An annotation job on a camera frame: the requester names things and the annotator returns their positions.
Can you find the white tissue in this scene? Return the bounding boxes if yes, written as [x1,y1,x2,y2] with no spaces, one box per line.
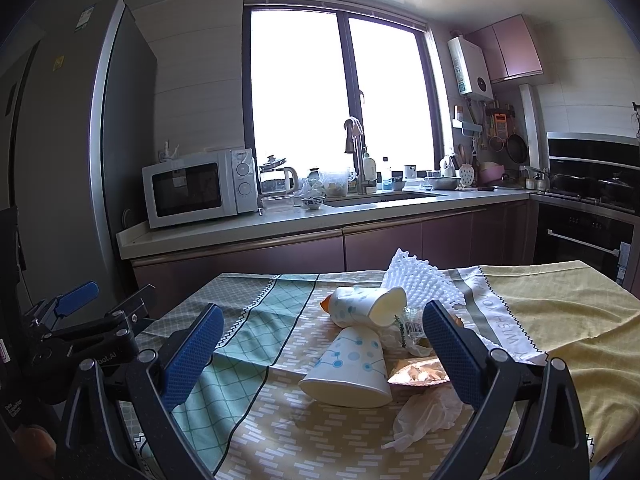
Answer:
[382,384,463,452]

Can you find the orange snack wrapper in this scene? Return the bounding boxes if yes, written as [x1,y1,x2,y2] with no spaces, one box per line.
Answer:
[387,356,449,387]

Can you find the white foam fruit net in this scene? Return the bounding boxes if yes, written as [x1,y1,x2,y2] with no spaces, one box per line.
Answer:
[381,248,465,316]

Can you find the crushed paper cup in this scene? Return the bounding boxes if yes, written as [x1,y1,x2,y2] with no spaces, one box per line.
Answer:
[320,287,407,330]

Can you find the paper cup blue dots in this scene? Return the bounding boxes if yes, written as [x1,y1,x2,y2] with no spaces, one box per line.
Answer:
[298,325,393,408]

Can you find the green clear plastic wrapper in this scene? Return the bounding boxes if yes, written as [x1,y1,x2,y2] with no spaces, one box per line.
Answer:
[380,314,434,358]

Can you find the kitchen counter with cabinets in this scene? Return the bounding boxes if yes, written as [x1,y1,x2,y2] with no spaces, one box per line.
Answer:
[117,191,538,315]

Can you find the kitchen faucet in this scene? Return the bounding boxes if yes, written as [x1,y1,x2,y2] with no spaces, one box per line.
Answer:
[344,116,368,195]

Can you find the patterned tablecloth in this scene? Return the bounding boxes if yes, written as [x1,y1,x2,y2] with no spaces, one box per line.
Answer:
[119,259,640,480]

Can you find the black built-in oven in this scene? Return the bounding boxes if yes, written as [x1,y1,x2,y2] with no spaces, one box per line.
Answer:
[529,131,640,286]

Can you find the white microwave oven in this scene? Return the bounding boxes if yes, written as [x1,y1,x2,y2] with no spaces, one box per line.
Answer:
[142,148,258,229]

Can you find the pink bowl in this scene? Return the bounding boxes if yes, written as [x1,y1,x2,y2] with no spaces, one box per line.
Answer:
[477,162,506,185]

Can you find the glass kettle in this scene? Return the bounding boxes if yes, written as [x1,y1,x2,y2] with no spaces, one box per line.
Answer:
[259,155,299,196]

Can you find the black frying pan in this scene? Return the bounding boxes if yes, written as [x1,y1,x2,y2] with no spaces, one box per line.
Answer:
[504,133,528,165]

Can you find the white soap bottle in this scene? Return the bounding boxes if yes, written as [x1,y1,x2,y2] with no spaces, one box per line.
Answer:
[362,152,378,192]

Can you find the grey refrigerator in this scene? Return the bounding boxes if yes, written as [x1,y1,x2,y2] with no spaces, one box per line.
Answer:
[1,0,157,326]

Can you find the white water heater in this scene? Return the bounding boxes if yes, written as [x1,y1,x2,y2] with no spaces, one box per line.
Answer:
[447,36,494,102]

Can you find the window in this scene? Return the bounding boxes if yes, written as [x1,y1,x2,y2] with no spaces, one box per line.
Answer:
[241,3,447,170]

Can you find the pink wall cabinet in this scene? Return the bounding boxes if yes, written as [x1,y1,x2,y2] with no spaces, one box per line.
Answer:
[464,14,544,82]

